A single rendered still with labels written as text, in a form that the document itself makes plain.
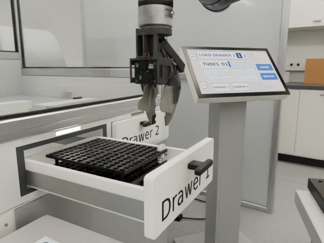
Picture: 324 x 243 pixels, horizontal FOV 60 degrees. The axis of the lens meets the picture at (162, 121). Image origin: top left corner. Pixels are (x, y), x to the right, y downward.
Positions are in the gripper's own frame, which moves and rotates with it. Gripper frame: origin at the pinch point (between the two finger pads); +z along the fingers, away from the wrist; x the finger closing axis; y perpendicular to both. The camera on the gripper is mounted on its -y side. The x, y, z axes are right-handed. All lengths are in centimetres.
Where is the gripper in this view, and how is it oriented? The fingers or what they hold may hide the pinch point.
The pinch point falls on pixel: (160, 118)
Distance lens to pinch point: 66.3
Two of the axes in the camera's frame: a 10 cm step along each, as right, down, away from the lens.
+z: 0.0, 9.8, 1.8
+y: -4.9, 1.6, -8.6
